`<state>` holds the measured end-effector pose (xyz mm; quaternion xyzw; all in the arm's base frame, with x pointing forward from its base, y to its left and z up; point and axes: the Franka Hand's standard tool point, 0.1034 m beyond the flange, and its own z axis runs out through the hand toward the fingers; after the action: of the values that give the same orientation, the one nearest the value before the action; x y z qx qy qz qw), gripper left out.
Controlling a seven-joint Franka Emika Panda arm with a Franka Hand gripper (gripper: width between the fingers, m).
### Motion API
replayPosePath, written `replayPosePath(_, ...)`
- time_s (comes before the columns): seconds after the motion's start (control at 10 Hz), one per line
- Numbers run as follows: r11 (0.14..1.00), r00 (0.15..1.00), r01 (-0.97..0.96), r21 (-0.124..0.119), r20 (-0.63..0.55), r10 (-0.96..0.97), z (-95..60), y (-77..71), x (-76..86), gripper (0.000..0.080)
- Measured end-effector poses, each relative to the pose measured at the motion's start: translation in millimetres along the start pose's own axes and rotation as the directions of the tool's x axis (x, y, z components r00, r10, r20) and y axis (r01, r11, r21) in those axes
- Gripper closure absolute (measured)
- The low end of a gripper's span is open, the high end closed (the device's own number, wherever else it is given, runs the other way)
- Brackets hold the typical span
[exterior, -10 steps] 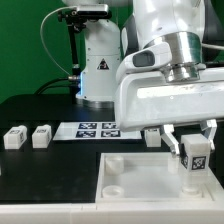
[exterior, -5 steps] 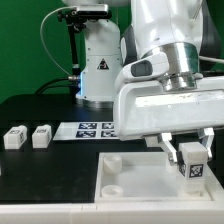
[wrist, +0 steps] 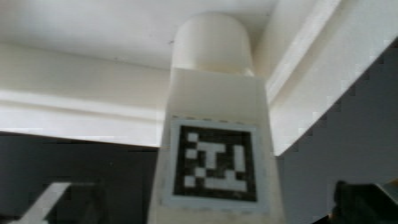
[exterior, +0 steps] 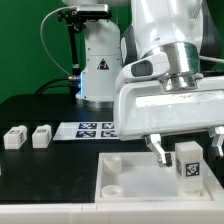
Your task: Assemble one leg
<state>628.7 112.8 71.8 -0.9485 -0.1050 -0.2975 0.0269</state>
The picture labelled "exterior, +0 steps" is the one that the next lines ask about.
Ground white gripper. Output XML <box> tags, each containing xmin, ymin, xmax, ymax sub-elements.
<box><xmin>113</xmin><ymin>77</ymin><xmax>224</xmax><ymax>167</ymax></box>

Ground white square table top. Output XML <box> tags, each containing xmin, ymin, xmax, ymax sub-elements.
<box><xmin>95</xmin><ymin>152</ymin><xmax>224</xmax><ymax>203</ymax></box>

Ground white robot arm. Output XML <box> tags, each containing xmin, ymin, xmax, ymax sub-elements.
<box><xmin>62</xmin><ymin>0</ymin><xmax>224</xmax><ymax>167</ymax></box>

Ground white L-shaped fence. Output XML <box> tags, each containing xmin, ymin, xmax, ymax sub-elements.
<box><xmin>0</xmin><ymin>168</ymin><xmax>224</xmax><ymax>224</ymax></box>

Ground paper sheet with markers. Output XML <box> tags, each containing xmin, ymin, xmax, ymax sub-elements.
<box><xmin>53</xmin><ymin>122</ymin><xmax>117</xmax><ymax>141</ymax></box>

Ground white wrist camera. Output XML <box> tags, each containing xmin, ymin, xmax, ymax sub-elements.
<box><xmin>115</xmin><ymin>52</ymin><xmax>170</xmax><ymax>91</ymax></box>

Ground black base cables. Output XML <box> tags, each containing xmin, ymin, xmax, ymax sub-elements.
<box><xmin>34</xmin><ymin>77</ymin><xmax>80</xmax><ymax>96</ymax></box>

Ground black camera stand pole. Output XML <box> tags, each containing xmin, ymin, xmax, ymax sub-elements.
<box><xmin>68</xmin><ymin>24</ymin><xmax>81</xmax><ymax>96</ymax></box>

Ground black camera on stand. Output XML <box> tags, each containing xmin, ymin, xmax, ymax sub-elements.
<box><xmin>57</xmin><ymin>4</ymin><xmax>112</xmax><ymax>22</ymax></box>

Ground grey camera cable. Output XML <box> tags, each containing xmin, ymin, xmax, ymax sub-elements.
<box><xmin>39</xmin><ymin>5</ymin><xmax>78</xmax><ymax>77</ymax></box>

